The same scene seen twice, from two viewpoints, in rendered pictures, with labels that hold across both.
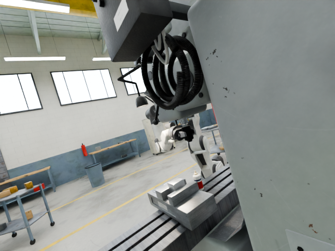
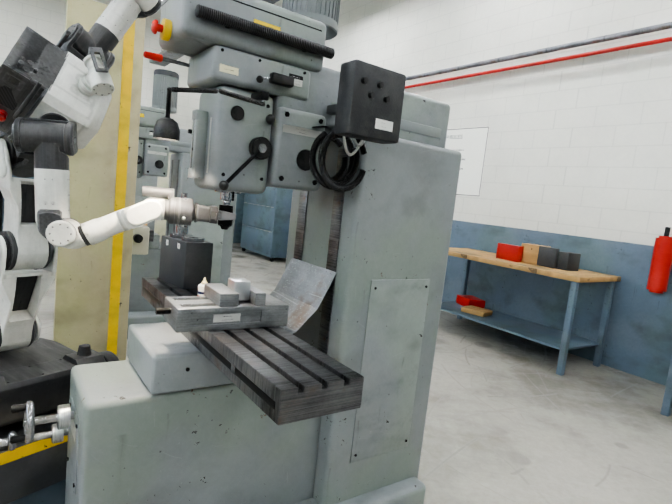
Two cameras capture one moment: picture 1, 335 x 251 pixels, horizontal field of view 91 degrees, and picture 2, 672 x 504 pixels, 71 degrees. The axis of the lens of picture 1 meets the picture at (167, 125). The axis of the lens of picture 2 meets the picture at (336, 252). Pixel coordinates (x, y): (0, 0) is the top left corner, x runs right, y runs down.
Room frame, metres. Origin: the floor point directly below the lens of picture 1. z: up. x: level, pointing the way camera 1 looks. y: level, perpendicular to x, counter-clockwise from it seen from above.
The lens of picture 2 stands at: (0.48, 1.50, 1.33)
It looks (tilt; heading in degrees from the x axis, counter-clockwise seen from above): 7 degrees down; 269
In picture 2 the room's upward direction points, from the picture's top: 6 degrees clockwise
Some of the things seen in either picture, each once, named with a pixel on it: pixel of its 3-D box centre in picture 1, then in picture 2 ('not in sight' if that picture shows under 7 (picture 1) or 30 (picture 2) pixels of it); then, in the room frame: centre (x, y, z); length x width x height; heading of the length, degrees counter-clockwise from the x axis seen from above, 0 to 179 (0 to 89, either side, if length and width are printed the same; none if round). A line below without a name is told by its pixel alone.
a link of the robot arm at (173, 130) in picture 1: (180, 133); (197, 213); (0.92, -0.06, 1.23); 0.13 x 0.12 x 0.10; 110
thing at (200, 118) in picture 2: not in sight; (198, 144); (0.92, -0.03, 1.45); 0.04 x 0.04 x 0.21; 35
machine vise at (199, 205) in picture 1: (176, 195); (228, 305); (0.77, 0.05, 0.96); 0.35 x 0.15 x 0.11; 33
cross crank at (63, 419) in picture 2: not in sight; (43, 419); (1.24, 0.20, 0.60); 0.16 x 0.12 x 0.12; 35
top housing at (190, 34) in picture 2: not in sight; (244, 35); (0.82, -0.10, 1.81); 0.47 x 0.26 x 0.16; 35
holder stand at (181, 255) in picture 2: not in sight; (185, 259); (1.06, -0.46, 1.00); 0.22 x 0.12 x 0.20; 135
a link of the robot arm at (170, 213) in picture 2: (173, 131); (160, 205); (1.03, -0.03, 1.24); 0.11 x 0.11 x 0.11; 20
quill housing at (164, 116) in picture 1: (174, 86); (232, 142); (0.83, -0.09, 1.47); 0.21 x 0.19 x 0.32; 125
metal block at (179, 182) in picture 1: (177, 187); (238, 288); (0.75, 0.04, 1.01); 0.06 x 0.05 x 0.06; 123
